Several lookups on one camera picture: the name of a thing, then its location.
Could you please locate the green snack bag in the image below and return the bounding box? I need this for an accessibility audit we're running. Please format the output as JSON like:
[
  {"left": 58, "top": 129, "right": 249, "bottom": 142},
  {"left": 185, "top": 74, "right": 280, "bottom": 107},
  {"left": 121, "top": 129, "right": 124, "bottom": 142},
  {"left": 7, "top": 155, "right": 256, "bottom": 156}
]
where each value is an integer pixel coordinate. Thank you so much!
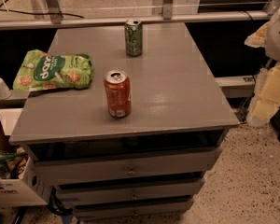
[{"left": 13, "top": 49, "right": 93, "bottom": 91}]

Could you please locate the red soda can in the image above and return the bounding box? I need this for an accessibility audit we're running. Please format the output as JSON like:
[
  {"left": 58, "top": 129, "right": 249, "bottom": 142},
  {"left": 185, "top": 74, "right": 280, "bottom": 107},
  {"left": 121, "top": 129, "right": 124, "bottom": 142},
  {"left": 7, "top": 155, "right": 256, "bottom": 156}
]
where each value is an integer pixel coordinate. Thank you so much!
[{"left": 104, "top": 69, "right": 132, "bottom": 118}]

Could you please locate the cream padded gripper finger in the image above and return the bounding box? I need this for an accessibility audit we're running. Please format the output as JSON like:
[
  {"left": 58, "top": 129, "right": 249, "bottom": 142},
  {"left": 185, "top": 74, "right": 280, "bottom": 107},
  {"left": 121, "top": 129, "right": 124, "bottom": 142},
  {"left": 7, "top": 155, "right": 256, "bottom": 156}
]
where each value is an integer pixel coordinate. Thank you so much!
[{"left": 246, "top": 62, "right": 280, "bottom": 127}]

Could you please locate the white cardboard box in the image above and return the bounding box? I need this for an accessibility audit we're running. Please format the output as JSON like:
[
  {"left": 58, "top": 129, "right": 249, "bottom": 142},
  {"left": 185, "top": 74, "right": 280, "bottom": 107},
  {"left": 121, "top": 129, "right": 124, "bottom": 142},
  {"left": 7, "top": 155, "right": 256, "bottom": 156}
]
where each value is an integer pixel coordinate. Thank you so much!
[{"left": 0, "top": 108, "right": 51, "bottom": 207}]

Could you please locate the black cable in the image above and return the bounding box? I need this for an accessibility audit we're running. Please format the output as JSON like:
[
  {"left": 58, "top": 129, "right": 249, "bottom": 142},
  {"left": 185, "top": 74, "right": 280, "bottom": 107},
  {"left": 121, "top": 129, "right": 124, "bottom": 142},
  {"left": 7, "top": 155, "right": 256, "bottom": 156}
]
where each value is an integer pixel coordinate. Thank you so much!
[{"left": 0, "top": 7, "right": 85, "bottom": 20}]

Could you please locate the green soda can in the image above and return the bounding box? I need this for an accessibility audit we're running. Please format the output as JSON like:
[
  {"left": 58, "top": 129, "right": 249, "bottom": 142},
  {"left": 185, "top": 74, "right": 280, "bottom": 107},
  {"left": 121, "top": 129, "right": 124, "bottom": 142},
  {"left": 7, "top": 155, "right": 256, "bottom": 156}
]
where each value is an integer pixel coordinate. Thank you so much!
[{"left": 124, "top": 20, "right": 143, "bottom": 56}]

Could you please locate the grey drawer cabinet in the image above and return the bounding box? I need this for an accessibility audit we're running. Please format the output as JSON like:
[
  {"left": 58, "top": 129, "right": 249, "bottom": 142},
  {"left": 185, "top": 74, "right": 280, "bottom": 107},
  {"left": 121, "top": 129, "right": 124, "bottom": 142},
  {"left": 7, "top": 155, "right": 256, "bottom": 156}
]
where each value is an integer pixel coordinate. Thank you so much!
[{"left": 10, "top": 23, "right": 238, "bottom": 220}]

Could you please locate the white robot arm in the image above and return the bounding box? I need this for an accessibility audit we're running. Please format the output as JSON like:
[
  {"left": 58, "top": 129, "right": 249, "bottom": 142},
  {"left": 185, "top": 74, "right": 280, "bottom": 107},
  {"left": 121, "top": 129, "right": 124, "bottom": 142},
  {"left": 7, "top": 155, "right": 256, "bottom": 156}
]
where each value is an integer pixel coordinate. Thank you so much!
[{"left": 245, "top": 8, "right": 280, "bottom": 127}]

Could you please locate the metal frame rail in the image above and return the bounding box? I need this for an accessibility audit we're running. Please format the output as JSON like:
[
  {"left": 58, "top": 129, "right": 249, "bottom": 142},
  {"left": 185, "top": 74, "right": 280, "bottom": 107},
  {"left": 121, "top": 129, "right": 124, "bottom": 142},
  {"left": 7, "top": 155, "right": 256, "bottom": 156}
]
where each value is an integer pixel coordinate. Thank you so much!
[{"left": 0, "top": 10, "right": 270, "bottom": 30}]

